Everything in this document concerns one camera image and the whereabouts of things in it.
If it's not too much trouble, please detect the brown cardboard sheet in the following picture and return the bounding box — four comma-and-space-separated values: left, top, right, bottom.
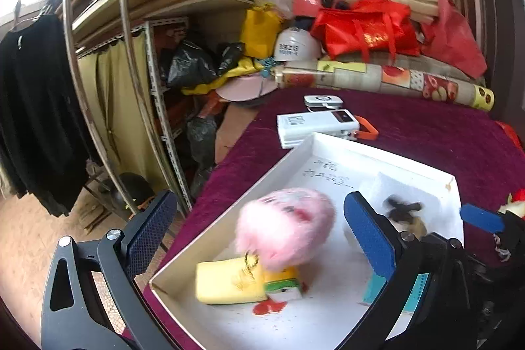
215, 104, 263, 162

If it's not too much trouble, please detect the black helmet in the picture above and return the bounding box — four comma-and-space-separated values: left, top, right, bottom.
110, 172, 154, 211

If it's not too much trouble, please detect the metal clothes rack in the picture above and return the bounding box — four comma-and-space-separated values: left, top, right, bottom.
41, 0, 193, 211

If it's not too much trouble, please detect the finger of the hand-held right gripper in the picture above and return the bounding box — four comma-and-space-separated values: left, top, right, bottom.
460, 203, 525, 262

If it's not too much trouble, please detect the teal packet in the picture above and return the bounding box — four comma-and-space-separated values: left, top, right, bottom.
361, 272, 429, 316

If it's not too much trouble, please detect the white power bank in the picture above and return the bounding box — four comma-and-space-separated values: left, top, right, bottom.
277, 109, 361, 150

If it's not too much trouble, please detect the beige curtain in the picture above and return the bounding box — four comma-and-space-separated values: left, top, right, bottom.
76, 32, 181, 191

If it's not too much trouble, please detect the green white red toy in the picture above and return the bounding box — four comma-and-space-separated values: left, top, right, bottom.
252, 278, 308, 316

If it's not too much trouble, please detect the red flat paper bag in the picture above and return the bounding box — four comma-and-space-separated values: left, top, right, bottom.
494, 120, 523, 152

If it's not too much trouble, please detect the yellow cloth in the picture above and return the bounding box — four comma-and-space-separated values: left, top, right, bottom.
180, 57, 265, 96

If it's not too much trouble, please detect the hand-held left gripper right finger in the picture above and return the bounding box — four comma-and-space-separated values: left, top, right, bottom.
340, 191, 466, 350

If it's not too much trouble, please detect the red plastic bag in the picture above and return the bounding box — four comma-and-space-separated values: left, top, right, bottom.
420, 0, 489, 79

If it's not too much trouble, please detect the black garbage bag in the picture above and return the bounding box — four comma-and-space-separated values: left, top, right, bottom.
186, 116, 218, 170
166, 39, 218, 88
217, 42, 247, 76

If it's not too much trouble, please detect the pink sun hat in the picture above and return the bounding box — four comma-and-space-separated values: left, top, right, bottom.
215, 73, 280, 103

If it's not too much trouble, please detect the dark brown plush toy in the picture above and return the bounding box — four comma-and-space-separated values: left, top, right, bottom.
382, 197, 428, 238

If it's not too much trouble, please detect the orange power bank strap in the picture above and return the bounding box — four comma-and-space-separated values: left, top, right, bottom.
353, 115, 379, 141

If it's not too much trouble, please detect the yellow bag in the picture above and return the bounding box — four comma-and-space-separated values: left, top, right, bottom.
240, 3, 284, 59

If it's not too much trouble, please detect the yellow plush block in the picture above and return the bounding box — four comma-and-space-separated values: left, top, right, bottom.
196, 255, 302, 305

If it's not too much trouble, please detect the fruit print rolled mat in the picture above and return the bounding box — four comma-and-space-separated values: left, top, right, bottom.
275, 61, 495, 112

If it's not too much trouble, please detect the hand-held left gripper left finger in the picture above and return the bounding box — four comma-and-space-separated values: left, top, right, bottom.
40, 190, 179, 350

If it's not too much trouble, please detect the grey panelled door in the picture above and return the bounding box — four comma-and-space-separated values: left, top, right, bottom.
445, 0, 525, 117

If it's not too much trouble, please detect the white cardboard box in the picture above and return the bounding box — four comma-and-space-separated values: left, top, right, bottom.
148, 132, 458, 350

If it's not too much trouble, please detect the grey folded quilt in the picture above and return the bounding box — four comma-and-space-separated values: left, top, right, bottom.
422, 55, 485, 79

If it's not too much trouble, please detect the red handled tote bag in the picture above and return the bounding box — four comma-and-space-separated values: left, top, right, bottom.
309, 0, 421, 61

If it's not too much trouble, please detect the red yellow plush toy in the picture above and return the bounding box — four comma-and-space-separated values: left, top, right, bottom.
494, 189, 525, 219

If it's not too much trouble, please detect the small white charger device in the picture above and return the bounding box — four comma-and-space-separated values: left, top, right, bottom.
304, 94, 344, 110

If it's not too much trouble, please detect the black hanging garment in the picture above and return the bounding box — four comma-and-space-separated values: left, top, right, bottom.
0, 11, 97, 217

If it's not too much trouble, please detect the white helmet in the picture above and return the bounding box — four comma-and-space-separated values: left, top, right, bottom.
273, 27, 321, 63

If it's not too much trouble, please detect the metal storage shelf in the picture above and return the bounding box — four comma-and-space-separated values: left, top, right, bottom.
72, 0, 255, 211

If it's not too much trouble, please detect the pink fluffy plush toy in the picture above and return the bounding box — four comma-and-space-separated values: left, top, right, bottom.
235, 188, 338, 272

